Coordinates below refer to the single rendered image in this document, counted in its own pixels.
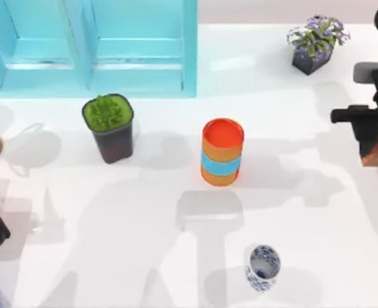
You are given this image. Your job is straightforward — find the purple flowers in dark pot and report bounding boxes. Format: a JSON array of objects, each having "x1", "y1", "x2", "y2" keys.
[{"x1": 286, "y1": 13, "x2": 352, "y2": 76}]

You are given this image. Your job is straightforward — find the orange and blue can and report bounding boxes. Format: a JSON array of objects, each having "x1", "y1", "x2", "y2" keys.
[{"x1": 200, "y1": 117, "x2": 245, "y2": 187}]

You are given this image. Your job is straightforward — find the blue and white patterned cup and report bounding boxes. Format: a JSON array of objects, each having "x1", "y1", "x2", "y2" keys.
[{"x1": 245, "y1": 244, "x2": 282, "y2": 293}]

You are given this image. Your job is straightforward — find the light blue rack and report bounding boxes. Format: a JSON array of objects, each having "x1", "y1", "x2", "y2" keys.
[{"x1": 0, "y1": 0, "x2": 198, "y2": 99}]

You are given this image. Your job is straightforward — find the green plant in dark pot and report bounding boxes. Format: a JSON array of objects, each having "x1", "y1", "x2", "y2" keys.
[{"x1": 81, "y1": 93, "x2": 135, "y2": 165}]

